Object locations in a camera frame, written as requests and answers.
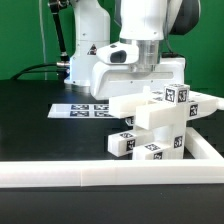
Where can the white tagged cube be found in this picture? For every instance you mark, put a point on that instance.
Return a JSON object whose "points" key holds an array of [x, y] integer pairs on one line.
{"points": [[176, 93], [129, 121]]}

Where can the white boundary fence frame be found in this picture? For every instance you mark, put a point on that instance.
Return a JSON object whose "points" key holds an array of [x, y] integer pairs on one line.
{"points": [[207, 166]]}

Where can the white flat tagged plate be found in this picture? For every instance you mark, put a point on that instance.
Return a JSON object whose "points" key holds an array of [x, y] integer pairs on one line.
{"points": [[79, 111]]}

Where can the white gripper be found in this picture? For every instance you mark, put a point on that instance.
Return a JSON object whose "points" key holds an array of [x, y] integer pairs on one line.
{"points": [[125, 68]]}

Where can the white chair seat part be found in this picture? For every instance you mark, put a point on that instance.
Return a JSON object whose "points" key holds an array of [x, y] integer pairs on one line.
{"points": [[170, 130]]}

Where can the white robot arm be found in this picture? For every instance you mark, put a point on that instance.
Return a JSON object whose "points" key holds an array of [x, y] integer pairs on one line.
{"points": [[134, 21]]}

